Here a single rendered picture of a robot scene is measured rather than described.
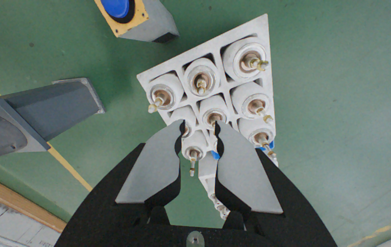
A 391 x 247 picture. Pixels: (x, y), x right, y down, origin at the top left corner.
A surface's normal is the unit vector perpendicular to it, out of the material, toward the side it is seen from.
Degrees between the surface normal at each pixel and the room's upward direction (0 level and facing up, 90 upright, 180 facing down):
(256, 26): 0
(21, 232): 90
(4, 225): 90
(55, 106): 90
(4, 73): 0
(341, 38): 0
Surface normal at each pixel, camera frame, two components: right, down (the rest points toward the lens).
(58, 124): 0.99, -0.05
